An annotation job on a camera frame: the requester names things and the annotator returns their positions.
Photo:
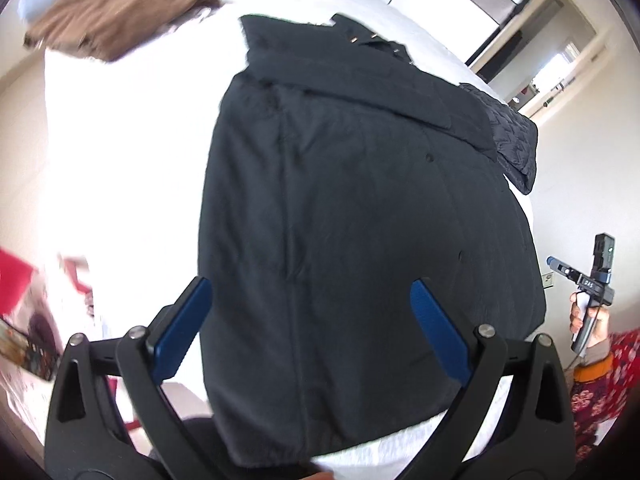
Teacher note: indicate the person's right hand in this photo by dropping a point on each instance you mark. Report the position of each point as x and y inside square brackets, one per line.
[599, 316]

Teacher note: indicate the cream room door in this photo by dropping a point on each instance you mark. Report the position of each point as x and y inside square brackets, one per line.
[564, 72]

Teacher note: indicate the dark quilted jacket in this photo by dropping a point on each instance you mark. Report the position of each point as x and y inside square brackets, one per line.
[516, 139]

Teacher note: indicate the brown folded garment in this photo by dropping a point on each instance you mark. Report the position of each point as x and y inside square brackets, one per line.
[106, 29]

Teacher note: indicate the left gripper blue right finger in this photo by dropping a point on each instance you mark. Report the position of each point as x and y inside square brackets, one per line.
[447, 331]

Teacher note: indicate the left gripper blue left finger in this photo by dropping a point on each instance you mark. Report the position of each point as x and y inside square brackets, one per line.
[174, 328]

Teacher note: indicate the black button-up jacket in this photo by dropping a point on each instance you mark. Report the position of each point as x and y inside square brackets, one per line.
[338, 174]

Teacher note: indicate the grey bed sheet mattress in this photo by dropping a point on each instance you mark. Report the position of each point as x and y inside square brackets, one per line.
[128, 152]

